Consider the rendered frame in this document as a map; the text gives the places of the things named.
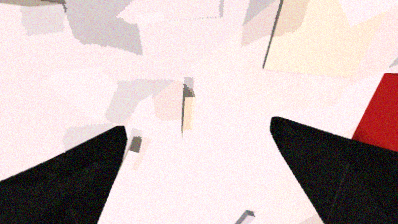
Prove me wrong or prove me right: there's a red domino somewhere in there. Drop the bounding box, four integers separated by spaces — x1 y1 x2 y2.
351 73 398 151

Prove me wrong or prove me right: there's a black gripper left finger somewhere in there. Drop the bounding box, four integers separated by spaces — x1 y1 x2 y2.
0 125 128 224

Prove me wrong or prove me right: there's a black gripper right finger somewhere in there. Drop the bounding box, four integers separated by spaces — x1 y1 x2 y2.
269 116 398 224

